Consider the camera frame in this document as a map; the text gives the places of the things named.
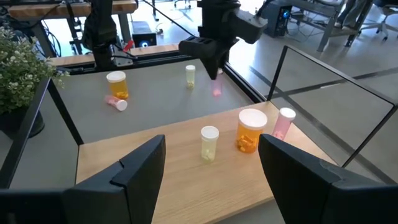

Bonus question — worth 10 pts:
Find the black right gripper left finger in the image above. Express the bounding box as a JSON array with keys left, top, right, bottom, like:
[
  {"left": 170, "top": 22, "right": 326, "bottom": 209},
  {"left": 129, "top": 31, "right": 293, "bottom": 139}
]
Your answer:
[{"left": 63, "top": 134, "right": 167, "bottom": 224}]

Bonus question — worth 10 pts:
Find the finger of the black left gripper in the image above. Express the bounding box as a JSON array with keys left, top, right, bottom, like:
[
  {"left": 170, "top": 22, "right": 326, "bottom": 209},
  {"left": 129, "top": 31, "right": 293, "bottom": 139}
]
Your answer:
[{"left": 201, "top": 49, "right": 229, "bottom": 80}]

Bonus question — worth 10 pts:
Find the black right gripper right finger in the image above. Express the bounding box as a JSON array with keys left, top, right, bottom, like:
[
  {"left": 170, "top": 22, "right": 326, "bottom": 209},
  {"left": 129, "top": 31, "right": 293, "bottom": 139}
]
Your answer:
[{"left": 257, "top": 133, "right": 342, "bottom": 224}]

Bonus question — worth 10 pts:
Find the pink pill bottle white cap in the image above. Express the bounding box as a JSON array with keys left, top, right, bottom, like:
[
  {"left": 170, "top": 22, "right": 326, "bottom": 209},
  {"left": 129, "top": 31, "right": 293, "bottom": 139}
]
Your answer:
[
  {"left": 104, "top": 94, "right": 129, "bottom": 112},
  {"left": 272, "top": 107, "right": 297, "bottom": 141},
  {"left": 210, "top": 68, "right": 224, "bottom": 98}
]

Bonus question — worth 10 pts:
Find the yellow pill bottle white cap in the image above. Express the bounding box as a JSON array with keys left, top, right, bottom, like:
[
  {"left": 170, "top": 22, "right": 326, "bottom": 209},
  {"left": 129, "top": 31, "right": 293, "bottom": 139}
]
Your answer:
[
  {"left": 200, "top": 125, "right": 220, "bottom": 164},
  {"left": 185, "top": 64, "right": 197, "bottom": 90}
]

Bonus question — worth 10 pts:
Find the orange pill bottle white cap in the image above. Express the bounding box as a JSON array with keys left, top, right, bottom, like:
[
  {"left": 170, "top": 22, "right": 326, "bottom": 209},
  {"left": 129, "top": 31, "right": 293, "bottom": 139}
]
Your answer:
[
  {"left": 106, "top": 70, "right": 130, "bottom": 100},
  {"left": 235, "top": 108, "right": 269, "bottom": 154}
]

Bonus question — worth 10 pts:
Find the black computer tower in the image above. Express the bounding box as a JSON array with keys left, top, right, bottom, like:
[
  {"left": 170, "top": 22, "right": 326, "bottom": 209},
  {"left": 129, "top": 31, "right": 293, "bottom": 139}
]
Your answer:
[
  {"left": 262, "top": 1, "right": 293, "bottom": 38},
  {"left": 132, "top": 21, "right": 158, "bottom": 48}
]

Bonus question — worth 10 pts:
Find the grey metal table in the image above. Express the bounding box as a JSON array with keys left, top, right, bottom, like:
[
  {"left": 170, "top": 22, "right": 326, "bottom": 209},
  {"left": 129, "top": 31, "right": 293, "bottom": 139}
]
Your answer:
[{"left": 292, "top": 0, "right": 374, "bottom": 53}]

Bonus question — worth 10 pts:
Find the wooden workbench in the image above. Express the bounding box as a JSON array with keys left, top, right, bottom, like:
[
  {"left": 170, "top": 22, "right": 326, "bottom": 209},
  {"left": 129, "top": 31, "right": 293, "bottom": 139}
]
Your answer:
[{"left": 7, "top": 0, "right": 138, "bottom": 20}]

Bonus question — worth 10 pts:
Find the person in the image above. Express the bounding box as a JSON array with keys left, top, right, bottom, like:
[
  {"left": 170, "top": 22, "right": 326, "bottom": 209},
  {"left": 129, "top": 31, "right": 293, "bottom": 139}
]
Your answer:
[{"left": 335, "top": 0, "right": 368, "bottom": 29}]

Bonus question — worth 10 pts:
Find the potted green plant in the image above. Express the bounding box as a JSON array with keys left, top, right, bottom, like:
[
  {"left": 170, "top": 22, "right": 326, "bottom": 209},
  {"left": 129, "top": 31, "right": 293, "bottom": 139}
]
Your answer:
[{"left": 0, "top": 26, "right": 71, "bottom": 141}]

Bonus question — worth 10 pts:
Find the office chair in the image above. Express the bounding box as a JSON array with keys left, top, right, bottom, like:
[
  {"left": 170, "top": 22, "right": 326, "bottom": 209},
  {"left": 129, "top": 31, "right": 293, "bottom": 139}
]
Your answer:
[{"left": 360, "top": 0, "right": 398, "bottom": 42}]

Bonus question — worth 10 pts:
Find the black aluminium table frame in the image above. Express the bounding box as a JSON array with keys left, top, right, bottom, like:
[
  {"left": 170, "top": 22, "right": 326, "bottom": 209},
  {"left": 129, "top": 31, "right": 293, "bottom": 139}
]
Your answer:
[{"left": 49, "top": 43, "right": 265, "bottom": 105}]

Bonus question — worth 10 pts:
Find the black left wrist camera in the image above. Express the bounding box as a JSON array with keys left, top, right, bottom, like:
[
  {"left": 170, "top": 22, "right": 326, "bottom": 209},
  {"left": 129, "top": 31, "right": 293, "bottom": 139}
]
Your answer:
[{"left": 231, "top": 8, "right": 269, "bottom": 45}]

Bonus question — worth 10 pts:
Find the red cable clip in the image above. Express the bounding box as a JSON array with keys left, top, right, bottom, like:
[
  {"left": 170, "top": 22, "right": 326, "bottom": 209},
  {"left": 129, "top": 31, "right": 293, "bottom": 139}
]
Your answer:
[{"left": 123, "top": 39, "right": 136, "bottom": 54}]

